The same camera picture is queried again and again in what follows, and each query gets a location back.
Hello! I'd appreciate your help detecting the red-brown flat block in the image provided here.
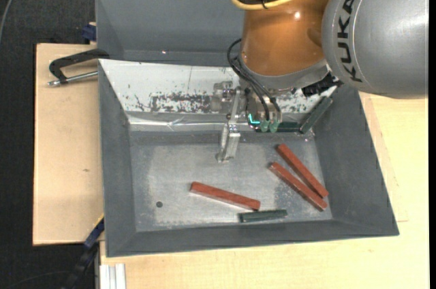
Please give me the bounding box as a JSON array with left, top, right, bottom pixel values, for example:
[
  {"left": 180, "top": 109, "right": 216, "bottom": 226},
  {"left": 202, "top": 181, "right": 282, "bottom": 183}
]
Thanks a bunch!
[
  {"left": 275, "top": 143, "right": 330, "bottom": 199},
  {"left": 189, "top": 181, "right": 262, "bottom": 211},
  {"left": 268, "top": 162, "right": 328, "bottom": 212}
]

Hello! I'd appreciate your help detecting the dark green flat block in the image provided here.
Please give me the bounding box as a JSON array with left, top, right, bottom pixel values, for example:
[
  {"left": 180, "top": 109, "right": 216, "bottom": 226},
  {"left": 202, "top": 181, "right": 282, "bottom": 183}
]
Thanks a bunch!
[{"left": 238, "top": 209, "right": 288, "bottom": 224}]

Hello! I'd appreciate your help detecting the grey metal bin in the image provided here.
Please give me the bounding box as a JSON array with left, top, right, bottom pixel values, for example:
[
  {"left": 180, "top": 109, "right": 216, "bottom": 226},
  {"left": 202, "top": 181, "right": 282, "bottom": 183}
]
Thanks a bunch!
[{"left": 94, "top": 0, "right": 400, "bottom": 258}]

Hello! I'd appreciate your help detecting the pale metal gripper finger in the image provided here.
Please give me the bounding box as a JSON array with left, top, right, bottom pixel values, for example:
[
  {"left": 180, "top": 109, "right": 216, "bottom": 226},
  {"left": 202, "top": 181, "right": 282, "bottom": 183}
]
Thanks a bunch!
[
  {"left": 216, "top": 125, "right": 230, "bottom": 164},
  {"left": 225, "top": 124, "right": 242, "bottom": 159}
]

